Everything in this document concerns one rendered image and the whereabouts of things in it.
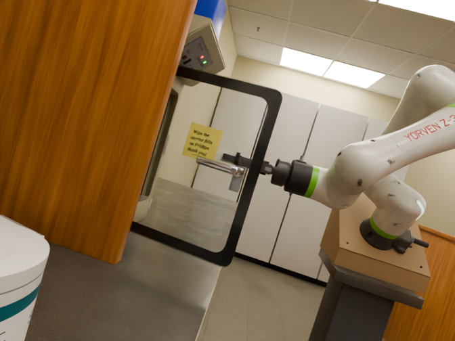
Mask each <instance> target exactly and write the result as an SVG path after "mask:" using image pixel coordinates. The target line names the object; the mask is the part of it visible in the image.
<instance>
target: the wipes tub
mask: <svg viewBox="0 0 455 341"><path fill-rule="evenodd" d="M49 249H50V248H49V244H48V242H47V241H46V240H45V239H44V238H43V237H42V236H40V235H39V234H38V233H35V232H34V231H32V230H30V229H27V228H25V227H23V226H20V225H17V224H13V223H9V222H5V221H0V341H24V339H25V337H26V333H27V329H28V326H29V323H30V318H31V316H32V313H33V309H34V306H35V302H36V299H37V295H38V292H39V288H40V285H41V281H42V278H43V272H44V270H45V266H46V262H47V258H48V256H49Z"/></svg>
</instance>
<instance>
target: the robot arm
mask: <svg viewBox="0 0 455 341"><path fill-rule="evenodd" d="M453 149H455V72H453V71H451V70H450V69H449V68H447V67H445V66H441V65H430V66H426V67H424V68H421V69H420V70H418V71H417V72H416V73H415V74H414V75H413V76H412V77H411V79H410V81H409V83H408V86H407V87H406V90H405V92H404V95H403V97H402V99H401V101H400V103H399V105H398V107H397V109H396V111H395V112H394V114H393V116H392V118H391V120H390V121H389V124H388V125H387V127H386V128H385V130H384V131H383V133H382V135H381V136H380V137H377V138H374V139H369V140H366V141H361V142H357V143H352V144H349V145H347V146H345V147H344V148H343V149H342V150H341V151H340V152H339V153H338V155H337V156H336V158H335V160H334V162H333V163H332V166H331V167H330V168H329V169H328V168H322V167H319V166H314V165H312V164H308V163H306V162H304V161H303V158H304V156H301V157H300V159H299V160H293V161H292V162H291V163H290V162H289V161H287V160H283V159H280V158H279V159H277V160H276V164H275V166H272V165H271V164H269V162H268V161H263V164H262V167H261V171H260V174H261V175H265V174H266V173H267V175H270V174H272V177H271V181H270V183H271V184H273V185H277V186H280V187H282V186H283V185H284V191H287V192H289V196H292V194H296V195H299V196H303V197H306V198H309V199H312V200H315V201H317V202H319V203H321V204H323V205H325V206H327V207H329V208H331V209H335V210H342V209H346V208H349V207H350V206H351V205H353V204H354V203H355V201H356V200H357V199H358V198H359V196H360V195H361V194H362V193H364V194H365V195H366V196H367V197H368V198H369V199H370V200H371V201H372V202H373V203H374V204H375V205H376V209H375V210H374V212H373V213H372V216H371V217H370V218H368V219H364V220H363V221H362V223H361V224H360V233H361V235H362V237H363V238H364V239H365V240H366V241H367V242H368V243H369V244H370V245H371V246H373V247H375V248H377V249H379V250H390V249H392V248H394V249H395V250H396V251H397V252H398V253H400V254H404V253H405V252H406V249H407V248H412V246H411V245H410V244H412V243H414V244H417V245H419V246H422V247H425V248H428V247H429V243H427V242H424V241H422V240H419V239H416V238H415V237H414V235H413V234H411V233H410V230H409V228H410V227H411V226H412V225H413V224H414V223H415V222H416V221H417V220H418V219H419V218H420V217H421V216H422V215H423V214H424V213H425V211H426V209H427V204H426V202H425V199H424V198H423V197H422V196H421V195H420V194H419V193H418V192H417V191H415V190H414V189H412V188H411V187H409V186H408V185H406V184H405V183H404V182H402V181H401V180H399V179H398V178H397V177H396V176H395V175H394V174H393V172H395V171H397V170H399V169H401V168H403V167H405V166H407V165H409V164H412V163H413V162H416V161H418V160H421V159H423V158H426V157H429V156H432V155H435V154H438V153H442V152H446V151H449V150H453Z"/></svg>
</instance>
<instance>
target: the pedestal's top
mask: <svg viewBox="0 0 455 341"><path fill-rule="evenodd" d="M319 256H320V258H321V259H322V262H323V263H324V265H325V267H326V268H327V270H328V272H329V273H330V275H331V277H332V278H333V279H334V280H336V281H339V282H341V283H345V284H347V285H350V286H353V287H355V288H359V289H361V290H365V291H367V292H371V293H373V294H376V295H379V296H382V297H385V298H388V299H390V300H394V301H396V302H400V303H402V304H405V305H408V306H411V307H414V308H416V309H420V310H421V309H422V307H423V303H424V301H425V300H424V299H423V298H422V297H420V296H419V295H418V294H417V293H416V292H415V291H412V290H409V289H406V288H403V287H400V286H397V285H394V284H392V283H388V282H386V281H382V280H379V279H376V278H373V277H370V276H367V275H364V274H361V273H358V272H355V271H352V270H349V269H346V268H343V267H340V266H337V265H334V264H333V263H332V262H331V260H330V259H329V258H328V257H327V255H326V254H325V252H324V251H323V249H321V248H320V252H319Z"/></svg>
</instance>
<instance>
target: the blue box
mask: <svg viewBox="0 0 455 341"><path fill-rule="evenodd" d="M225 13H226V7H225V1H224V0H198V1H197V4H196V8H195V10H194V14H196V15H199V16H204V17H207V18H211V20H212V22H213V26H214V29H215V32H216V35H217V38H218V37H219V33H220V30H221V27H222V24H223V21H224V17H225Z"/></svg>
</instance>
